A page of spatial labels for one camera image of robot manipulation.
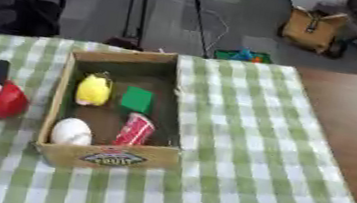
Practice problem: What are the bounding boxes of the red round toy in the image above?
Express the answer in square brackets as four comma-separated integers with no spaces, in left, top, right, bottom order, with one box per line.
[0,79,34,124]

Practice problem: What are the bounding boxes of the tan cardboard box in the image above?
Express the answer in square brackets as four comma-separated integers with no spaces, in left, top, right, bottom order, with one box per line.
[31,34,198,185]

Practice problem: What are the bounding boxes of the white ball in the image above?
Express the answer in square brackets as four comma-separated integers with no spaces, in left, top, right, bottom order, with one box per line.
[48,114,97,150]

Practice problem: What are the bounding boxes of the yellow soft toy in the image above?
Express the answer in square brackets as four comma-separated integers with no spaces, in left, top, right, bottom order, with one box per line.
[72,69,116,110]

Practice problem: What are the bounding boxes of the green block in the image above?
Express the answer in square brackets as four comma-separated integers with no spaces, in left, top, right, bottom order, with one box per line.
[119,84,158,116]

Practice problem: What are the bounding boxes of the red striped carton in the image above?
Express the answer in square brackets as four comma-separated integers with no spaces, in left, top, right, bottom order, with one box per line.
[111,110,159,152]

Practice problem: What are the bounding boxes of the black tripod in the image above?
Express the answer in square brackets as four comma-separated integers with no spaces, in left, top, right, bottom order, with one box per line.
[117,0,221,61]

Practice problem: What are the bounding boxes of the green and blue toy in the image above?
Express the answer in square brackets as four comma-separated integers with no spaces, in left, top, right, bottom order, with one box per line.
[211,42,277,68]

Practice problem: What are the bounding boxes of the tan bag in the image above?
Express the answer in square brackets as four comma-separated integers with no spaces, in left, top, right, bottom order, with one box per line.
[276,3,354,60]

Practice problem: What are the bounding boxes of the white cable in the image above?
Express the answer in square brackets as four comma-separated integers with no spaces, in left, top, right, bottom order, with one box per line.
[193,7,234,56]

